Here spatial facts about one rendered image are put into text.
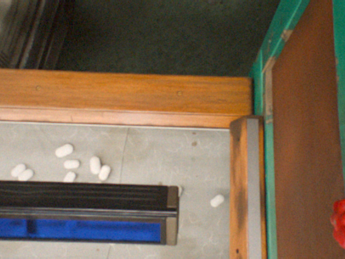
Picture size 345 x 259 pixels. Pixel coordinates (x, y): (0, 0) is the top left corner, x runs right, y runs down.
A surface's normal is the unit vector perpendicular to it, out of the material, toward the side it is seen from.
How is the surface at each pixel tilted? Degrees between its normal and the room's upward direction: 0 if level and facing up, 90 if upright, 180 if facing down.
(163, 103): 0
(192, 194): 0
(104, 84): 0
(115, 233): 58
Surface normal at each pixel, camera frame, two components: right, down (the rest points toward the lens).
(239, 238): -0.91, -0.14
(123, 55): -0.01, -0.26
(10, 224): -0.04, 0.68
